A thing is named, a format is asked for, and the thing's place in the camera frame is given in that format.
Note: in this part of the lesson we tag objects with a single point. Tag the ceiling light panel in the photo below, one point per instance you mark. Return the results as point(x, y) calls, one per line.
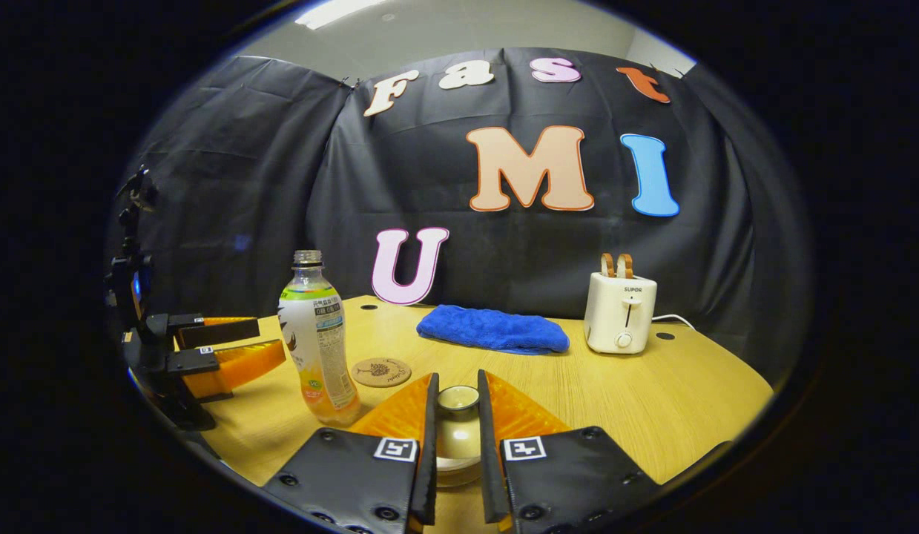
point(333, 11)

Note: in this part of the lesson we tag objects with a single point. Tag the white teacup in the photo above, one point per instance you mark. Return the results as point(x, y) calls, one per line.
point(459, 469)

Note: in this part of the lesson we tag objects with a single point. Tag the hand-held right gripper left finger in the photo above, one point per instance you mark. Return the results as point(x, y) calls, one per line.
point(428, 460)

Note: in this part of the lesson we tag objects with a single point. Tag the white toaster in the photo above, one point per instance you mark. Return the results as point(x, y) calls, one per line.
point(618, 311)

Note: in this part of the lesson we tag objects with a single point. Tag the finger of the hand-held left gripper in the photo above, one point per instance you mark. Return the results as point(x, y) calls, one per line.
point(244, 367)
point(222, 331)

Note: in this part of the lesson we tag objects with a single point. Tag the black backdrop cloth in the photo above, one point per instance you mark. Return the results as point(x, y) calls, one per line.
point(518, 252)

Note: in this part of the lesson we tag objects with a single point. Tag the brown toast slice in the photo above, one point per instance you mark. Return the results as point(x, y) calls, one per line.
point(625, 265)
point(608, 265)

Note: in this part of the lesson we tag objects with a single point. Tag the clear water bottle white label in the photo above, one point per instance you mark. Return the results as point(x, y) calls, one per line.
point(318, 341)

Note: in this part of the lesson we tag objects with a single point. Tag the round wooden coaster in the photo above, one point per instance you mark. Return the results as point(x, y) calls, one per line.
point(381, 372)

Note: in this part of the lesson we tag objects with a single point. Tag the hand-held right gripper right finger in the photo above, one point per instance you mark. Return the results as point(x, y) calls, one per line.
point(489, 460)

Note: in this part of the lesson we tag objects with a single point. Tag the blue towel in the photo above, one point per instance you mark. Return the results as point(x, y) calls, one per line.
point(496, 330)

